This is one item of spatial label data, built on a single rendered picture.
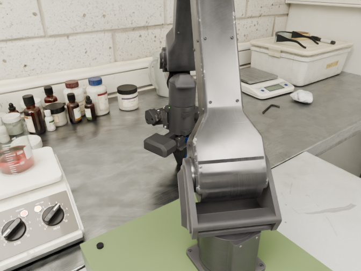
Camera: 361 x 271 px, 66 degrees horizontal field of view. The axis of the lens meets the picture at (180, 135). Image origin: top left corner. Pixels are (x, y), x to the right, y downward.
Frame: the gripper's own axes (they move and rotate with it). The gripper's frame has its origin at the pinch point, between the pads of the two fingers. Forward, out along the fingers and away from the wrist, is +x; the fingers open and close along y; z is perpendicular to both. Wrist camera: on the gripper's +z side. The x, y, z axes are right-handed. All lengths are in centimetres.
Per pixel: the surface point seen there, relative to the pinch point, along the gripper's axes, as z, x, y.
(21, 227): 5.1, -1.1, 33.9
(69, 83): 42.8, -6.4, -1.1
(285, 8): 19, -23, -117
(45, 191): 7.5, -2.9, 28.2
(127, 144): 16.4, 3.9, 1.5
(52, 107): 42.2, -1.2, 6.0
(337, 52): -15, -9, -92
